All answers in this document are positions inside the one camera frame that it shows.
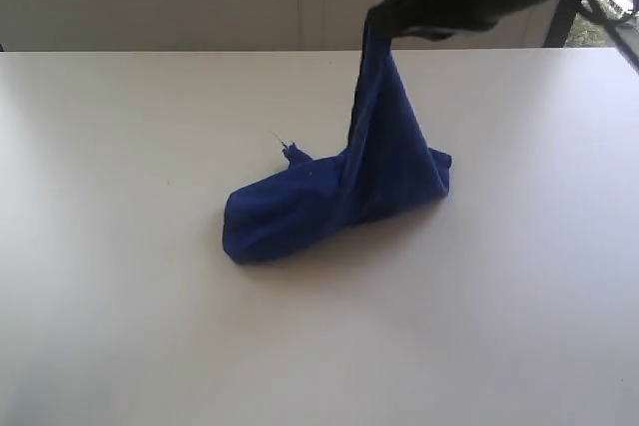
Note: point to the blue towel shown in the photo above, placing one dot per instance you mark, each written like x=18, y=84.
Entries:
x=386, y=168

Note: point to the dark window frame post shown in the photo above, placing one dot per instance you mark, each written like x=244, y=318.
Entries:
x=561, y=24

